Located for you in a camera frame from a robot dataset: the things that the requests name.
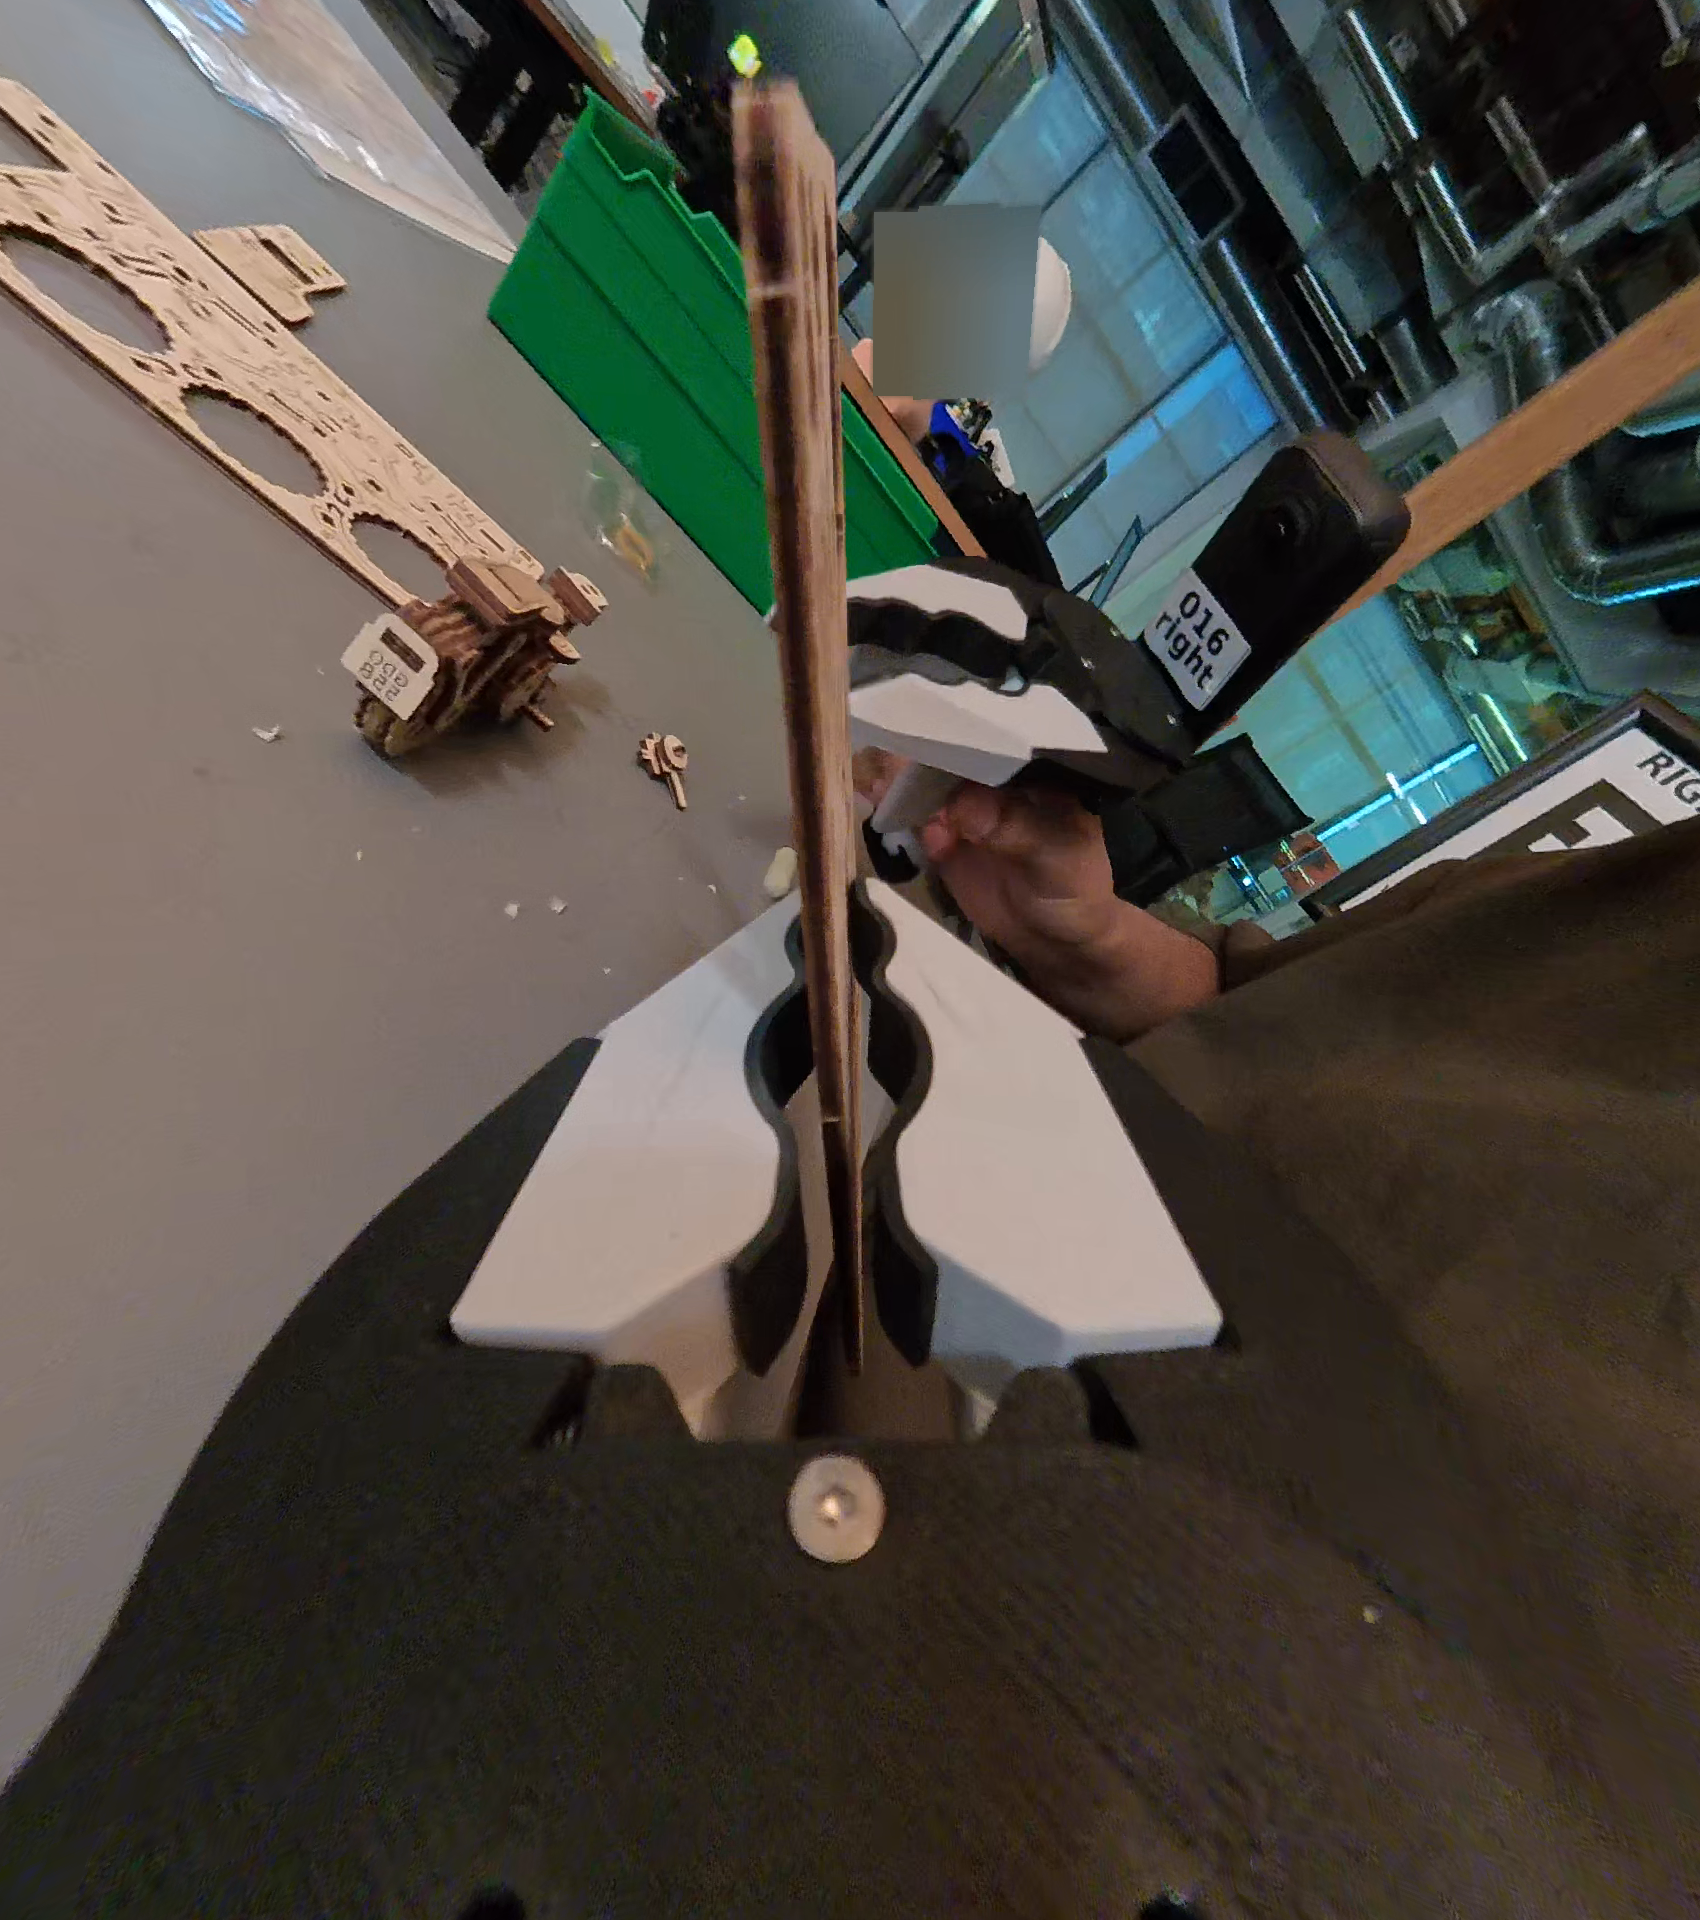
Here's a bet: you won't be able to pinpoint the green plastic bin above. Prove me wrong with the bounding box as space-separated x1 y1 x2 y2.
486 83 942 618

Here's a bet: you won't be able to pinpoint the clear bag with rubber bands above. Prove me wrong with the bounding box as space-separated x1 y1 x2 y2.
583 441 665 579

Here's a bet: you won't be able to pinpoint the person's right hand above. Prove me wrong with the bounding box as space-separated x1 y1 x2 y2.
923 782 1145 980

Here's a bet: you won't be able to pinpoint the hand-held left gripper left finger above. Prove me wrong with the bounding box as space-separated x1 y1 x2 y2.
448 911 831 1440

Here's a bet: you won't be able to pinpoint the small wooden sheet offcut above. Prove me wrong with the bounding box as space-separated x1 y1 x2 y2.
195 223 350 327

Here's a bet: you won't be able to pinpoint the clear plastic sleeve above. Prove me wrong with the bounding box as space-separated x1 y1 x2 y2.
144 0 522 264

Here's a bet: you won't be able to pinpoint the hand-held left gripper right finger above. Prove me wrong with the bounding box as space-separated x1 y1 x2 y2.
853 877 1228 1440

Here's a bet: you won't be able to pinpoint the metal ventilation ducts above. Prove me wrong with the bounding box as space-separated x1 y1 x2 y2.
1044 0 1700 602

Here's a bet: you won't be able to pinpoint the white round lamp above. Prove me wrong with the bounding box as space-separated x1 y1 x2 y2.
1030 231 1078 371

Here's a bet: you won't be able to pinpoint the wooden puzzle sheet with gears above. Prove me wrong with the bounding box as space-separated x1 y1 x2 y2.
731 74 871 1380

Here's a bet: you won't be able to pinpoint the person's right forearm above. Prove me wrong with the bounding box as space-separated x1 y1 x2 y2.
1006 900 1231 1047

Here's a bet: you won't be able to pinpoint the black framed white sign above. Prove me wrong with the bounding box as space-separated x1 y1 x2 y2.
1300 690 1700 919

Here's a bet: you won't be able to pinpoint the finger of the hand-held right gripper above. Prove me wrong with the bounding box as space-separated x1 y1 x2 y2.
845 562 1051 696
845 678 1115 790

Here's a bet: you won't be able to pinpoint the wooden ceiling beam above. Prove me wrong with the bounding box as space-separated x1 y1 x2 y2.
1330 202 1700 618

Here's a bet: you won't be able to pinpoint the grey desk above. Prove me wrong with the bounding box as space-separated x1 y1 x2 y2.
0 0 853 1877

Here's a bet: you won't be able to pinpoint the wooden model motorcycle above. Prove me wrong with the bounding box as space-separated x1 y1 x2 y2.
341 557 610 759

